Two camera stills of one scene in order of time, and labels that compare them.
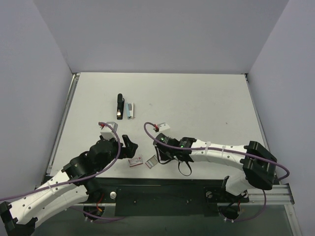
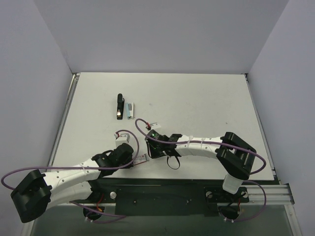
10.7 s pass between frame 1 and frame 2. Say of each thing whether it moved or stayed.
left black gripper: moved
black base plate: stayed
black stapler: stayed
